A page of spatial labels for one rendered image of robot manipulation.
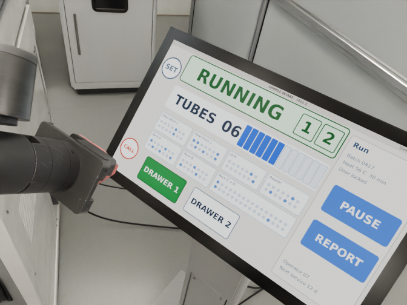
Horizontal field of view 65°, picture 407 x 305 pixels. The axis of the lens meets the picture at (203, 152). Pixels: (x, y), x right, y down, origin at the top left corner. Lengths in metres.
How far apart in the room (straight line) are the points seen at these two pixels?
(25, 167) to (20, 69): 0.08
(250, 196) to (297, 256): 0.11
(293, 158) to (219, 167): 0.12
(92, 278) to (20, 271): 0.62
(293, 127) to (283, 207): 0.13
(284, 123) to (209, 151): 0.13
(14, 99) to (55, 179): 0.09
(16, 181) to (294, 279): 0.40
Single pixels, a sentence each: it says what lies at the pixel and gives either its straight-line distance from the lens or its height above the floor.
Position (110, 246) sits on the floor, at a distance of 1.68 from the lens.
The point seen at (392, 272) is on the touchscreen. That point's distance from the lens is 0.54.
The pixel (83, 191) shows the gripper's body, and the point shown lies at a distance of 0.36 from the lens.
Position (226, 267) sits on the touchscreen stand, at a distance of 0.79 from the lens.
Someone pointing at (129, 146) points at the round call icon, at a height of 1.02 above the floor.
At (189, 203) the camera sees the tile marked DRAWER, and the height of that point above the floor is 1.00.
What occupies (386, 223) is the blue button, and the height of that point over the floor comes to 1.10.
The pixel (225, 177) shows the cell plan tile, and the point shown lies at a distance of 0.54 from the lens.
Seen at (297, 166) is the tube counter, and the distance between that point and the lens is 0.52.
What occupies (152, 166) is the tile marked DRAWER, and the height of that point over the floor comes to 1.01.
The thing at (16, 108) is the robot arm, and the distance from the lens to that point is 0.31.
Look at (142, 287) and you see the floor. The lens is 1.58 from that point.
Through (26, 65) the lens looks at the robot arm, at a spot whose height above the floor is 1.29.
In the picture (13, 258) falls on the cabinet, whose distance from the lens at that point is 0.98.
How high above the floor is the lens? 1.44
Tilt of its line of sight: 42 degrees down
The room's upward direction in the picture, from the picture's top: 11 degrees clockwise
